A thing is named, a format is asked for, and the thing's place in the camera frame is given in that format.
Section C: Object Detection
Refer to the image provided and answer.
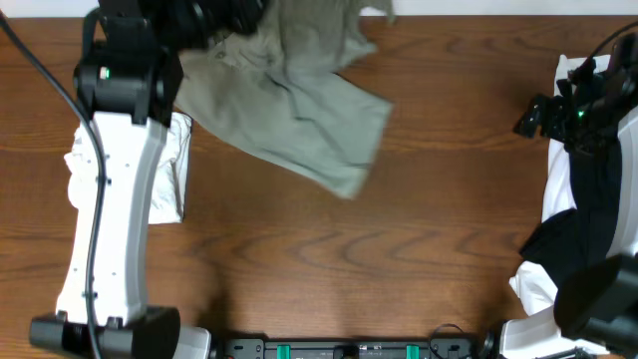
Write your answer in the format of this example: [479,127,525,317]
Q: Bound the khaki green shorts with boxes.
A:
[175,0,395,198]

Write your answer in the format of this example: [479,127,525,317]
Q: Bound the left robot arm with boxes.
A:
[29,0,267,358]

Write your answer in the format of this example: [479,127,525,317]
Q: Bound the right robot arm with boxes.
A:
[498,56,637,358]

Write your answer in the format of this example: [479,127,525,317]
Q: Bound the black garment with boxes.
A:
[518,34,638,288]

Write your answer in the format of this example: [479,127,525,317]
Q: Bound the folded white t-shirt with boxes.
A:
[64,112,192,224]

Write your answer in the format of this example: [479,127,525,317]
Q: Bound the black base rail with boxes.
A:
[211,324,498,359]

